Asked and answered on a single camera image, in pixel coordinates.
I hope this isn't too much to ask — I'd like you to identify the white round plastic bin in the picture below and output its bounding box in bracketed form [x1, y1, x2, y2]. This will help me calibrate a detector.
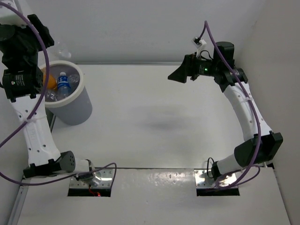
[45, 60, 92, 126]

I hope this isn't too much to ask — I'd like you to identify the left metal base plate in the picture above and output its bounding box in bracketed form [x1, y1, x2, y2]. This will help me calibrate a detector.
[69, 168, 114, 189]

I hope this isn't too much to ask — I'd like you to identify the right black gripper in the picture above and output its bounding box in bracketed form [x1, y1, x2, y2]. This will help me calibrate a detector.
[168, 52, 219, 83]

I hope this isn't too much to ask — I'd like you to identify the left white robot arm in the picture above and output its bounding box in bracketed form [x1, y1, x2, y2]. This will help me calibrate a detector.
[0, 14, 95, 181]

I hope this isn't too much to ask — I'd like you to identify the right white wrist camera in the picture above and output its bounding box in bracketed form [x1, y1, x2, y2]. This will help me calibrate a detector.
[192, 37, 207, 53]

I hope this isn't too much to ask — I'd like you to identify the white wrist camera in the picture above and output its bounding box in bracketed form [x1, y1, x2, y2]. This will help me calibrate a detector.
[192, 37, 207, 53]
[0, 0, 26, 27]

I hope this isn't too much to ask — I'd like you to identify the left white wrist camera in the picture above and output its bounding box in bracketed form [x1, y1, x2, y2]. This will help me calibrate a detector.
[0, 0, 26, 27]

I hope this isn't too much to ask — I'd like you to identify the metal base plate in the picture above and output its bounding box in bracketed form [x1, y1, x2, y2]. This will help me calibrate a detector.
[194, 169, 237, 189]
[69, 168, 114, 189]

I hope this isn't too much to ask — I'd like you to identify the orange juice bottle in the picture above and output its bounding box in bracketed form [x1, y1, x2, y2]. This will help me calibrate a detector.
[41, 68, 57, 90]

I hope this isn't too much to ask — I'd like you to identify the blue label water bottle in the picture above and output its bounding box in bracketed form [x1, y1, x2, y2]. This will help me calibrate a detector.
[67, 74, 80, 85]
[57, 72, 71, 100]

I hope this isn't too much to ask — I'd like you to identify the clear crushed bottle white cap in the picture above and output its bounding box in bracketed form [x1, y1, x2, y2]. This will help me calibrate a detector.
[52, 42, 72, 59]

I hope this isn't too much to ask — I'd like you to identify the apple juice labelled clear bottle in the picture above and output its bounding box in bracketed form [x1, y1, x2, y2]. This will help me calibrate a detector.
[45, 90, 58, 102]

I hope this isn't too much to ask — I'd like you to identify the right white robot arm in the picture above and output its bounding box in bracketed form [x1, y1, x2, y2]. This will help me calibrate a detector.
[168, 42, 283, 180]

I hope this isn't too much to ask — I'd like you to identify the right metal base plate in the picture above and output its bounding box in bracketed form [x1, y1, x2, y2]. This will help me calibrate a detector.
[194, 169, 237, 189]

